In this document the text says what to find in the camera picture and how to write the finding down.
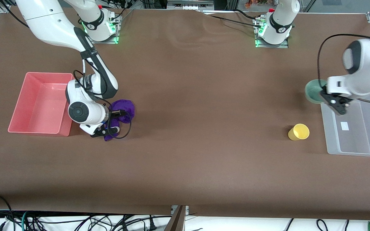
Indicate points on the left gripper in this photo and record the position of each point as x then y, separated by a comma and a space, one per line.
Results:
323, 88

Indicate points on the clear plastic bin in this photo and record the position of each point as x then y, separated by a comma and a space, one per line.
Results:
358, 131

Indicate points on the yellow cup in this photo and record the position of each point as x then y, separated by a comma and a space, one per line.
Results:
299, 132

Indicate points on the brown wooden post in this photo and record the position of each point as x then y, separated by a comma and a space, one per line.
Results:
176, 221

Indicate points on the green bowl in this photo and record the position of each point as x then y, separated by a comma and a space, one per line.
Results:
313, 91

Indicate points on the purple cloth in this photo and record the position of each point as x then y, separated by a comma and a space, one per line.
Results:
125, 107

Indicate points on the pink plastic bin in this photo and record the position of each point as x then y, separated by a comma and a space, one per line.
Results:
40, 102

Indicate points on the black plug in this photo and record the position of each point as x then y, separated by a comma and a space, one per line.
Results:
152, 224

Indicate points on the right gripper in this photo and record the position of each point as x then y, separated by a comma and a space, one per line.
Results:
115, 113

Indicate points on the metal base plate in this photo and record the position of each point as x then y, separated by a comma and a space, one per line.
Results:
112, 40
286, 45

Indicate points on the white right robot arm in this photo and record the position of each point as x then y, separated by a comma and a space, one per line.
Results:
50, 25

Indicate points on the white power strip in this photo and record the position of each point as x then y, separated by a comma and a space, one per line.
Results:
189, 4

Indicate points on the orange items behind table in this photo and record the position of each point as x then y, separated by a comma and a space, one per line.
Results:
255, 3

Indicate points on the white label in bin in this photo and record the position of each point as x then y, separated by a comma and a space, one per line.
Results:
344, 126

